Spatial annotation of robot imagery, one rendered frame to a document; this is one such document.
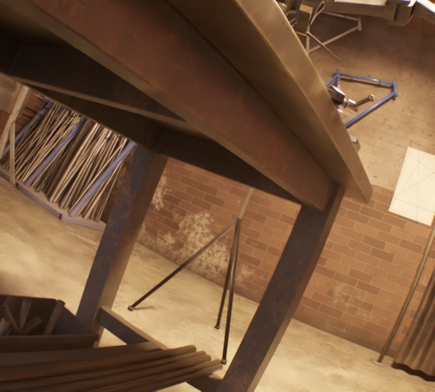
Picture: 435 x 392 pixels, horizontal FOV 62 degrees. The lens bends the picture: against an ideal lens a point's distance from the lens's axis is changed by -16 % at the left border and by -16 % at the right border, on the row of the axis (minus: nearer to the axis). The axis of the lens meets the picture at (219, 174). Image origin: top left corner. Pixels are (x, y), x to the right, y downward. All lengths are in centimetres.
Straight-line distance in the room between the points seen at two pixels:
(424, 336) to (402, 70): 238
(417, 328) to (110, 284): 234
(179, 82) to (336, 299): 324
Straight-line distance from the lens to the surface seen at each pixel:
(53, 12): 32
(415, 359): 316
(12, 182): 421
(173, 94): 44
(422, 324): 317
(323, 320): 362
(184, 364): 115
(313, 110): 56
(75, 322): 116
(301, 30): 83
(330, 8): 125
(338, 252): 359
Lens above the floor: 67
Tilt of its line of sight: 4 degrees up
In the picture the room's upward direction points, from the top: 22 degrees clockwise
